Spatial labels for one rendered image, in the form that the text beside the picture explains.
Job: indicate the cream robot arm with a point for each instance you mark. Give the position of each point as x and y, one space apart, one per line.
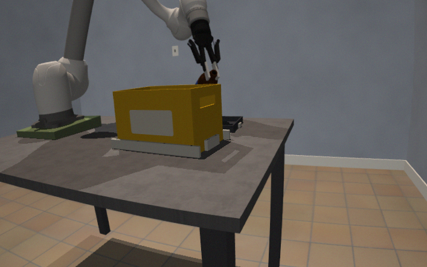
56 84

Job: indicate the orange and blue bottle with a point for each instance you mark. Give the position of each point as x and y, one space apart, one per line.
212 80

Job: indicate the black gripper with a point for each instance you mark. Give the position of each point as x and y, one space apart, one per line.
202 37

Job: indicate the yellow-brown crate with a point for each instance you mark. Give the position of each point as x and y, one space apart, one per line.
177 114

